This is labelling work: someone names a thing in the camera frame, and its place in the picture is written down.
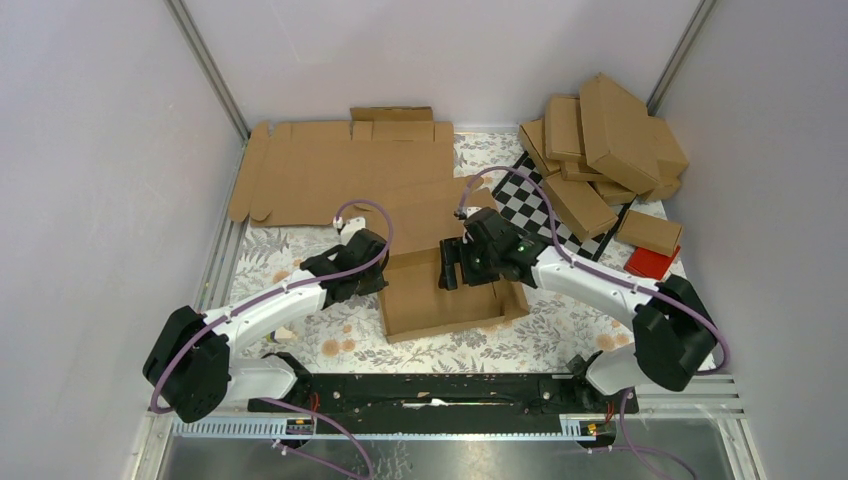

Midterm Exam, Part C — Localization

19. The aluminium frame rail front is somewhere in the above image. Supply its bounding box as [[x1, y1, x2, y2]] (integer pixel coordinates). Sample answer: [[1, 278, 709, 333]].
[[170, 373, 744, 444]]

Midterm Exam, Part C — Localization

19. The stack of flat cardboard blanks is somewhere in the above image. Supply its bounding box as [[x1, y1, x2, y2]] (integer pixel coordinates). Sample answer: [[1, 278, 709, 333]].
[[229, 105, 458, 229]]

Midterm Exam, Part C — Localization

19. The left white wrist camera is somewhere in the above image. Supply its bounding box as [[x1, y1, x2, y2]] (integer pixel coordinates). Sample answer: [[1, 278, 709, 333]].
[[333, 216, 367, 243]]

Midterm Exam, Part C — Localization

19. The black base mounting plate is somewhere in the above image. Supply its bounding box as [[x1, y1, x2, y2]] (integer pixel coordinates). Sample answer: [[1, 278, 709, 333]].
[[282, 373, 639, 435]]

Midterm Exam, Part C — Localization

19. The floral patterned table mat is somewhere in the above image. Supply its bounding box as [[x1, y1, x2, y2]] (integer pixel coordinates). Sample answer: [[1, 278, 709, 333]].
[[215, 132, 718, 375]]

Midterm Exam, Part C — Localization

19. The purple cable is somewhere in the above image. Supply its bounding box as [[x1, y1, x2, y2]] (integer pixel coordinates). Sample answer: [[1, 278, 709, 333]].
[[454, 165, 731, 480], [149, 198, 395, 480]]

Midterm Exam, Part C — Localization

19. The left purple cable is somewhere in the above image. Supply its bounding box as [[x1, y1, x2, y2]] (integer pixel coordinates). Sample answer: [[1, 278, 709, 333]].
[[149, 198, 395, 480]]

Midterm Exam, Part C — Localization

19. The large folded cardboard box top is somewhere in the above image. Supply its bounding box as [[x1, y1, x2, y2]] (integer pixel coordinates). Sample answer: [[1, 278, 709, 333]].
[[579, 73, 660, 194]]

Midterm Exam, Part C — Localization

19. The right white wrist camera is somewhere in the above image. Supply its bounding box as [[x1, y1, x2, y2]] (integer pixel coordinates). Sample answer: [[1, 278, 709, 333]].
[[455, 207, 481, 221]]

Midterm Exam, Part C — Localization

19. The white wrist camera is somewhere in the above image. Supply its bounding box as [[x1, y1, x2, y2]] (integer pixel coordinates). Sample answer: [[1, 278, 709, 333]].
[[333, 216, 367, 243], [455, 207, 481, 221]]

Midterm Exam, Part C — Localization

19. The black white checkerboard panel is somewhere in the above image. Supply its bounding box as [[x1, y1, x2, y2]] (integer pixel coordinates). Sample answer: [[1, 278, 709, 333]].
[[493, 172, 632, 261]]

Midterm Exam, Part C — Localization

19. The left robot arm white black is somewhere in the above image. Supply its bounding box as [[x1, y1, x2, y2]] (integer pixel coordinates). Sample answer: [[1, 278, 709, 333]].
[[142, 228, 388, 423]]

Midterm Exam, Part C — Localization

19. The folded cardboard box beside red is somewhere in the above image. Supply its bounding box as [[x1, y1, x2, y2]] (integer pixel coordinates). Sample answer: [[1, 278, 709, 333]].
[[616, 210, 683, 257]]

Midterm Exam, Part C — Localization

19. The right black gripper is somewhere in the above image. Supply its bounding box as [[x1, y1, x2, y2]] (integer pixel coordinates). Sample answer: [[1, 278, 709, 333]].
[[438, 236, 501, 290]]

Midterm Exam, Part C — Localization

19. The small green white object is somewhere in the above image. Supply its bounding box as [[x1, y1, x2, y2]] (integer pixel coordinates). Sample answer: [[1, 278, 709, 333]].
[[267, 328, 297, 344]]

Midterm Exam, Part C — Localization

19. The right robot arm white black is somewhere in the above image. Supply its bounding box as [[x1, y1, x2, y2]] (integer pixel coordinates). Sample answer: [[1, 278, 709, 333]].
[[438, 207, 720, 412]]

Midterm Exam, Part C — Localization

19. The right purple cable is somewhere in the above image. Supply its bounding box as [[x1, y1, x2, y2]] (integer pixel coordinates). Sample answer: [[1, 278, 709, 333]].
[[454, 165, 731, 480]]

